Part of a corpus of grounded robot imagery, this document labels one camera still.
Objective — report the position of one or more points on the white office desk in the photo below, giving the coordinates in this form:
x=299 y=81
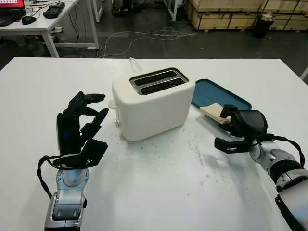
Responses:
x=45 y=26

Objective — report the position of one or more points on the slice of white bread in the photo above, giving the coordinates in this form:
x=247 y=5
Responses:
x=213 y=111

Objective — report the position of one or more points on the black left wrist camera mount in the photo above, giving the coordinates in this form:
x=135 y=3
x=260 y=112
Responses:
x=91 y=151

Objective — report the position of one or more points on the white two-slot toaster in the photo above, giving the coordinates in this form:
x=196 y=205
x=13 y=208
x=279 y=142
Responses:
x=154 y=113

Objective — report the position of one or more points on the black computer mouse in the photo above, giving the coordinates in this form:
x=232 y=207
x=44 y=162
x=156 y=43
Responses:
x=28 y=20

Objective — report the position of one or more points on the blue plastic tray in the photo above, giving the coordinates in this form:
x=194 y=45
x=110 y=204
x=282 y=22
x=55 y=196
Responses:
x=216 y=92

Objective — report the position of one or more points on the white toaster lever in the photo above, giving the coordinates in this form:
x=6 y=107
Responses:
x=111 y=104

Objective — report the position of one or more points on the laptop with red screen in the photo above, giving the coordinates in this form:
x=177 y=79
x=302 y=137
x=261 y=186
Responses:
x=10 y=8

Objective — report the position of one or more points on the black trash bin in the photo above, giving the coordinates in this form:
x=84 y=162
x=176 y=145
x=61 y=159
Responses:
x=262 y=27

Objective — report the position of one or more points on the wooden crate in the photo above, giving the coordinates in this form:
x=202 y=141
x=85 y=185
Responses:
x=223 y=5
x=286 y=6
x=291 y=21
x=221 y=21

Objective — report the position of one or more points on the small silver toaster knob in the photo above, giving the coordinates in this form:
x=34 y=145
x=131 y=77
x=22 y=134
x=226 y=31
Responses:
x=117 y=123

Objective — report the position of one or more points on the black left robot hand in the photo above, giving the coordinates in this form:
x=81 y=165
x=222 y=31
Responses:
x=68 y=134

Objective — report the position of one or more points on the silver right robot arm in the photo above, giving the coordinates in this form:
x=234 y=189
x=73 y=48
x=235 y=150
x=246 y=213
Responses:
x=298 y=204

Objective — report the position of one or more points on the standing person dark legs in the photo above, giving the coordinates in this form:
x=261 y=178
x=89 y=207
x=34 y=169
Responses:
x=122 y=10

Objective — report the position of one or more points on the black handheld controller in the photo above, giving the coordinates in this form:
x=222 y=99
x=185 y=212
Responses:
x=53 y=11

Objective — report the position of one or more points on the white table frame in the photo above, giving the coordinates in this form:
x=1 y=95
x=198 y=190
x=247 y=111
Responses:
x=95 y=10
x=173 y=10

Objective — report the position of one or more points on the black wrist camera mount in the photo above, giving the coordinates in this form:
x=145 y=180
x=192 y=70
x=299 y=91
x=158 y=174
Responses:
x=228 y=145
x=91 y=151

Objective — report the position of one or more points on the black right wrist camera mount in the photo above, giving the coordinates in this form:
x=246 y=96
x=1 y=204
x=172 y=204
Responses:
x=228 y=145

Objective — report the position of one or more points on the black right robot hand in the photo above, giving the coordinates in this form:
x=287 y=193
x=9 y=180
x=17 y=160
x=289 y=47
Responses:
x=250 y=122

